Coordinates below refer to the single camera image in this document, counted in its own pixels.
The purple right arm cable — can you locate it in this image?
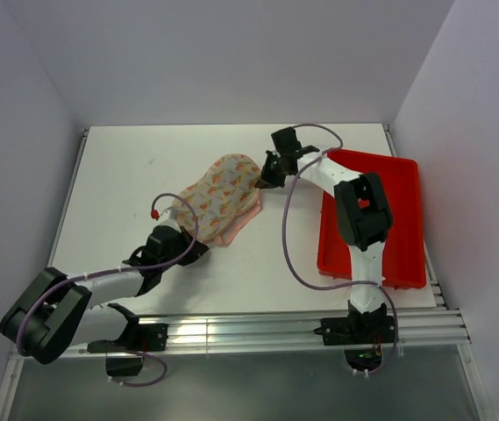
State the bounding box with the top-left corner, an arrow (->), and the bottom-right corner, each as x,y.
282,124 -> 399,378

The red plastic tray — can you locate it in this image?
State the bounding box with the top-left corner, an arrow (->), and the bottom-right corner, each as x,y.
317,150 -> 426,289

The aluminium rail frame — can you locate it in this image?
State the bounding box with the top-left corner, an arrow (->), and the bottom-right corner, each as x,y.
0,125 -> 495,420

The pink mesh laundry bag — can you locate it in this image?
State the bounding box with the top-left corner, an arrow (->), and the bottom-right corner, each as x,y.
171,153 -> 262,246

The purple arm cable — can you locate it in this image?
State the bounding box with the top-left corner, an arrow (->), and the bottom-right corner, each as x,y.
17,193 -> 200,389
282,124 -> 399,378

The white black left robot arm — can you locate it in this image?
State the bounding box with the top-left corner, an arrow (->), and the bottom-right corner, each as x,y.
0,225 -> 209,364

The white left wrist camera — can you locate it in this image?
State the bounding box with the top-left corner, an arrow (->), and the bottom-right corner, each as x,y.
150,207 -> 180,232

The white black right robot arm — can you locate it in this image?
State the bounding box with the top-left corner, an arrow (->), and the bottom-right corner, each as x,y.
255,124 -> 395,342

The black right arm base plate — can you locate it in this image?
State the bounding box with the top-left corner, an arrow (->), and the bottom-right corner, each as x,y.
313,316 -> 396,346

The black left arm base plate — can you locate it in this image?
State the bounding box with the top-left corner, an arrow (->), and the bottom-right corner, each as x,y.
87,324 -> 168,387

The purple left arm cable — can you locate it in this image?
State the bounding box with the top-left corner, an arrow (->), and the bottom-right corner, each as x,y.
17,193 -> 200,389

